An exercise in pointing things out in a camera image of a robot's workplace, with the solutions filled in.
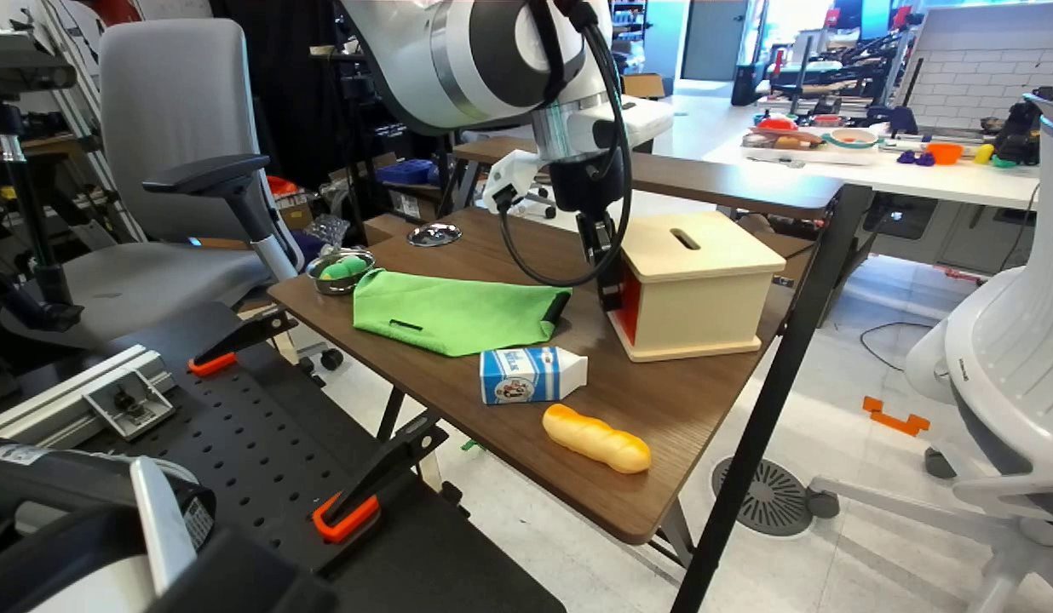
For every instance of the orange bread-shaped toy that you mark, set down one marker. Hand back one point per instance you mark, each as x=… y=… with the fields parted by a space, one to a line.
x=597 y=439

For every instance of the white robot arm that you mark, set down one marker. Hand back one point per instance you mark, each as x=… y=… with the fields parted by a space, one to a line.
x=459 y=57

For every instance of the black round floor plate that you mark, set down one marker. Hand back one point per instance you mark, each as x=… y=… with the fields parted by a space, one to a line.
x=774 y=495

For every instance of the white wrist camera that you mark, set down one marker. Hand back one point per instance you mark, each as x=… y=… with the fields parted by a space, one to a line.
x=511 y=175

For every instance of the black camera stand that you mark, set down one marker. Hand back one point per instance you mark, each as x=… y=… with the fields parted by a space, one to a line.
x=18 y=171

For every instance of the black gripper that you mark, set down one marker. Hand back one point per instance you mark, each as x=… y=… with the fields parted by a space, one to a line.
x=587 y=187

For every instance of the blue white milk carton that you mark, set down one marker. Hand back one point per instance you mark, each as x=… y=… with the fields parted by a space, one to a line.
x=529 y=376

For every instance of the white black rounded device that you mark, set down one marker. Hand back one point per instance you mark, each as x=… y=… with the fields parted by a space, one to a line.
x=94 y=557

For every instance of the orange floor tape marker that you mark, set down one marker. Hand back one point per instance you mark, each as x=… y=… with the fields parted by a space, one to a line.
x=895 y=420

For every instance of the steel pot lid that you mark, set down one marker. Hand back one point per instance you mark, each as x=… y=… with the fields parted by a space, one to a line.
x=435 y=237

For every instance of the aluminium extrusion bar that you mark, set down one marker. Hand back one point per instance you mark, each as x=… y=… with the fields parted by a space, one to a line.
x=58 y=393

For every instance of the green cloth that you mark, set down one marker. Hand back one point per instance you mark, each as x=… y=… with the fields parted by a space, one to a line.
x=459 y=311

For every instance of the brown table black legs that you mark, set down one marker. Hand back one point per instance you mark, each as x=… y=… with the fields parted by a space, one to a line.
x=751 y=183

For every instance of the white perforated panel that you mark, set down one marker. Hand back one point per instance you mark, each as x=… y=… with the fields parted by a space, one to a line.
x=979 y=69

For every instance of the white table with toys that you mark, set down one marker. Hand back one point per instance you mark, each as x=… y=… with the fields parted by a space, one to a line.
x=887 y=171

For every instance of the white office chair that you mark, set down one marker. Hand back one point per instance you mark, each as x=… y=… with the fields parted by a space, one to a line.
x=1003 y=343

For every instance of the green spool-shaped toy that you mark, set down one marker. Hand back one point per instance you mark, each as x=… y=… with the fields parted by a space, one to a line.
x=344 y=270

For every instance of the grey office chair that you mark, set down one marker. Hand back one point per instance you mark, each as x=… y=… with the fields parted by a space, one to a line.
x=170 y=138

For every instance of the small steel pot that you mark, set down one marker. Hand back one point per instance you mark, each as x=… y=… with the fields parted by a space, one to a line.
x=336 y=287

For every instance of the cream wooden chest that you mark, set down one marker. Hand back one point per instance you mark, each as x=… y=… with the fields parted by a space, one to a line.
x=698 y=285

